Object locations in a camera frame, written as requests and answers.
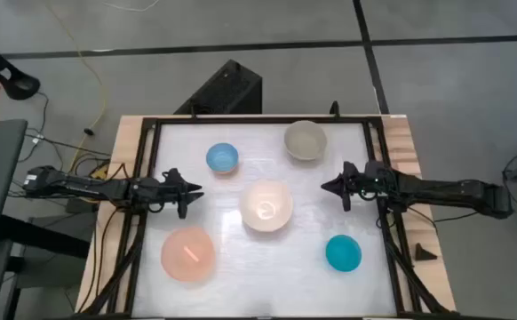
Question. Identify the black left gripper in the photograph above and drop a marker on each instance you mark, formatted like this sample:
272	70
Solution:
169	191

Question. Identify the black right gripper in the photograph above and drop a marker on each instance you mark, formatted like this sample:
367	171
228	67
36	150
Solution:
369	182

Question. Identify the small light blue bowl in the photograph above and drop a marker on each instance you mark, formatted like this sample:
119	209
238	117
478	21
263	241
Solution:
222	157

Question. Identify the grey beige bowl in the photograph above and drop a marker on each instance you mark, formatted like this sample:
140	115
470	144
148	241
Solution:
305	140

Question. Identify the large pink bowl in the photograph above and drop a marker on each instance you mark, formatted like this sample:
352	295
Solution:
188	253

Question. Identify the small teal bowl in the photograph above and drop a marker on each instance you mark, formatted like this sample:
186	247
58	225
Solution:
343	253

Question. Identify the large white bowl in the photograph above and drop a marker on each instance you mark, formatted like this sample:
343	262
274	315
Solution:
266	205

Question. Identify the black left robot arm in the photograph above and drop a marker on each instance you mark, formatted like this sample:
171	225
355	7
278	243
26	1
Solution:
85	186

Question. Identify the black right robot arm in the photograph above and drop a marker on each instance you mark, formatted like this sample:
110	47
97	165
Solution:
440	189

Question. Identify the black perforated box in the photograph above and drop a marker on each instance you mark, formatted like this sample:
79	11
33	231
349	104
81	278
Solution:
227	91

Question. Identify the white table mat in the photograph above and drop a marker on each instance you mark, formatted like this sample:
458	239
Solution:
263	275

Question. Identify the black stand leg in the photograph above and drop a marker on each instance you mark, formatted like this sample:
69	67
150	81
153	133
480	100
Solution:
10	75

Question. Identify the black metal rig frame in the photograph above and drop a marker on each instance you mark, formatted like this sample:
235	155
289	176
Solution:
145	146

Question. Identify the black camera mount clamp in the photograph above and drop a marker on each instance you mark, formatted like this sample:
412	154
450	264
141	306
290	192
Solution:
335	109

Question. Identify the black triangular bracket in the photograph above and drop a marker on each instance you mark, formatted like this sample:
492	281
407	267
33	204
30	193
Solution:
423	254

